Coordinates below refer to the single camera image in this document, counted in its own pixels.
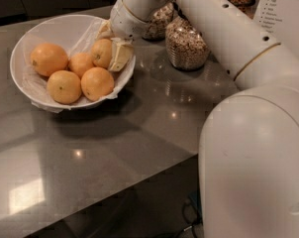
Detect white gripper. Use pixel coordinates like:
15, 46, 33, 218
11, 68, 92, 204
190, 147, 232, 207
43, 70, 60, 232
95, 0, 150, 72

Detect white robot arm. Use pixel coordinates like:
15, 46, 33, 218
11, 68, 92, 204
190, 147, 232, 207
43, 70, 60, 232
110, 0, 299, 238

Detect clear plastic bowl liner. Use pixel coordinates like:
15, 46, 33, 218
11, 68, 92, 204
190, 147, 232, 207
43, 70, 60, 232
21, 18, 135, 114

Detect white bowl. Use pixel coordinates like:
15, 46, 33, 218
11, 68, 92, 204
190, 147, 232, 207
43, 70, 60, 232
9, 14, 137, 112

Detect small middle orange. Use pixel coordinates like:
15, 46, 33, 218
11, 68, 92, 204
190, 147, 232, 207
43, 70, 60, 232
68, 53, 94, 77

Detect left glass cereal jar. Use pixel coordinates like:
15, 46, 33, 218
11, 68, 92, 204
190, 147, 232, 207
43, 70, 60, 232
142, 3, 174, 41

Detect glass cereal jar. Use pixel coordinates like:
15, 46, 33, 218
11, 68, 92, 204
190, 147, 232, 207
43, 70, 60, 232
142, 3, 174, 41
165, 16, 210, 71

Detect middle glass cereal jar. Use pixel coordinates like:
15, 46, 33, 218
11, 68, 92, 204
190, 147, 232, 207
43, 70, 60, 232
165, 16, 210, 71

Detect white allergen information sign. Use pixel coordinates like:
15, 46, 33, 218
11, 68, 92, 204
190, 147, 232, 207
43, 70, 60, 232
254, 0, 299, 58

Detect blue box under table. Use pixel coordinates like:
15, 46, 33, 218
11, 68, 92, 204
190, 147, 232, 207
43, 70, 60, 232
188, 190, 202, 217

